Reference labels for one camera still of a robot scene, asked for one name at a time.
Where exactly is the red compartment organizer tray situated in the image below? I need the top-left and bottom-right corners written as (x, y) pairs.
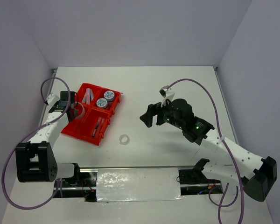
top-left (62, 83), bottom-right (122, 146)

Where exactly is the small clear tape roll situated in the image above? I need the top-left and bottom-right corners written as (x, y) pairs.
top-left (119, 134), bottom-right (129, 145)

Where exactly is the pink highlighter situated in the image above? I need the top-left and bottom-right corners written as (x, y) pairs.
top-left (82, 88), bottom-right (91, 105)

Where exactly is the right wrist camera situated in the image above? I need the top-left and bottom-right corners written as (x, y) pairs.
top-left (159, 86), bottom-right (175, 107)

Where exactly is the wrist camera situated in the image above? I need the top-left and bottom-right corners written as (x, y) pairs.
top-left (159, 86), bottom-right (175, 107)
top-left (45, 93), bottom-right (60, 110)

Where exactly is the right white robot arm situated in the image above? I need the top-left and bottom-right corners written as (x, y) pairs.
top-left (140, 99), bottom-right (277, 202)

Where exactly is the large clear tape roll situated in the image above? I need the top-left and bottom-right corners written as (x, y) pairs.
top-left (75, 102), bottom-right (86, 119)

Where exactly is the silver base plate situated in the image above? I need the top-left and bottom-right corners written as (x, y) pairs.
top-left (55, 166), bottom-right (223, 203)

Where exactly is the red pen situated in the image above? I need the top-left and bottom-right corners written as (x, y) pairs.
top-left (92, 117), bottom-right (102, 138)

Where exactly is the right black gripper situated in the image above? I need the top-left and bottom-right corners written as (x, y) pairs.
top-left (140, 96), bottom-right (184, 129)

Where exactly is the blue capped highlighter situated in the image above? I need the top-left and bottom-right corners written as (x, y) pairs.
top-left (90, 91), bottom-right (94, 101)

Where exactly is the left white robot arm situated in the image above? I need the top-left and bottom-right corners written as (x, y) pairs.
top-left (15, 91), bottom-right (82, 186)

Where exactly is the blue white bottle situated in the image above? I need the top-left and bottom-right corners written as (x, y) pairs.
top-left (104, 91), bottom-right (116, 103)
top-left (96, 98), bottom-right (109, 109)

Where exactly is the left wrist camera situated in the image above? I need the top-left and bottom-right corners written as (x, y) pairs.
top-left (45, 93), bottom-right (60, 110)

